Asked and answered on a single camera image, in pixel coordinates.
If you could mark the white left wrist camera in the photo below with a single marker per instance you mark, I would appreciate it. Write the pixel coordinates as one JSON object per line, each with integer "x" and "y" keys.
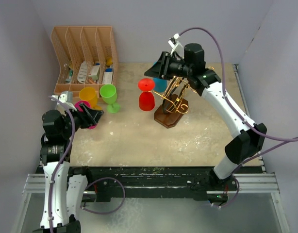
{"x": 65, "y": 99}

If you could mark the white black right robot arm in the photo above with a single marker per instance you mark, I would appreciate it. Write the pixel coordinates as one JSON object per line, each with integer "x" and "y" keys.
{"x": 247, "y": 136}

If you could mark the yellow wine glass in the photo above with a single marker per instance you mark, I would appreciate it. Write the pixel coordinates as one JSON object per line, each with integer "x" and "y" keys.
{"x": 89, "y": 95}

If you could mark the white ribbed bottle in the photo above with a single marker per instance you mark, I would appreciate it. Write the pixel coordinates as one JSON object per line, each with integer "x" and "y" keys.
{"x": 81, "y": 77}

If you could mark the red wine glass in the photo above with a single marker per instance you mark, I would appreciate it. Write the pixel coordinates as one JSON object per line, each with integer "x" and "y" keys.
{"x": 146, "y": 99}

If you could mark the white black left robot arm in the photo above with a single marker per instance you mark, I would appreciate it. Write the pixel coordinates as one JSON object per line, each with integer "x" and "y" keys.
{"x": 63, "y": 189}

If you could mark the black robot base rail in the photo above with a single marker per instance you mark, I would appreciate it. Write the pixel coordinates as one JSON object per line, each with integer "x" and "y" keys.
{"x": 175, "y": 182}

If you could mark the pink plastic file organizer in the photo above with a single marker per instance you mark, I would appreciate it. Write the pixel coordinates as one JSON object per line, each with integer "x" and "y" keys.
{"x": 84, "y": 53}

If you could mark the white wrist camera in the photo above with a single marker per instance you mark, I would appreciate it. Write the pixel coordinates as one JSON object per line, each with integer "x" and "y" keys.
{"x": 65, "y": 99}
{"x": 176, "y": 46}

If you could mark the green wine glass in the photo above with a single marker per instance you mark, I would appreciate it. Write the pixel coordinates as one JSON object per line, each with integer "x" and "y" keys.
{"x": 109, "y": 95}

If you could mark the white blue box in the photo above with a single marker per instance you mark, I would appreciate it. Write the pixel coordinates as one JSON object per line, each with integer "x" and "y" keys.
{"x": 108, "y": 76}

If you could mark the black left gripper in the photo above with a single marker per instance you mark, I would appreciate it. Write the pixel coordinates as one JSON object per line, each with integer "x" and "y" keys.
{"x": 89, "y": 117}

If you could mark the magenta wine glass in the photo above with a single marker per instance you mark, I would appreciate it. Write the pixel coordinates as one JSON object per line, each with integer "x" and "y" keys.
{"x": 78, "y": 104}

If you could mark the blue wine glass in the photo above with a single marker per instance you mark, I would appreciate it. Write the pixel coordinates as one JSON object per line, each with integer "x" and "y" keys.
{"x": 160, "y": 85}

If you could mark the yellow object in organizer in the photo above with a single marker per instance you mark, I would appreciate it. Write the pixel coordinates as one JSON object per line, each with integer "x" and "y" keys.
{"x": 109, "y": 62}

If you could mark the gold wire wine glass rack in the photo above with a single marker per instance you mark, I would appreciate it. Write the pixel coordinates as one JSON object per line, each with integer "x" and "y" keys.
{"x": 173, "y": 106}

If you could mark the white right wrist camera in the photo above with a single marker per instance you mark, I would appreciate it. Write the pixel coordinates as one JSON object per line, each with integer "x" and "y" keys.
{"x": 176, "y": 46}

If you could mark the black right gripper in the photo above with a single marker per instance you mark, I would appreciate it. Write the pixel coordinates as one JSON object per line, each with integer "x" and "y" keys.
{"x": 161, "y": 69}

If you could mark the white red box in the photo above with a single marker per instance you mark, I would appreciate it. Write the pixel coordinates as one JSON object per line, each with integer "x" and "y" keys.
{"x": 94, "y": 73}

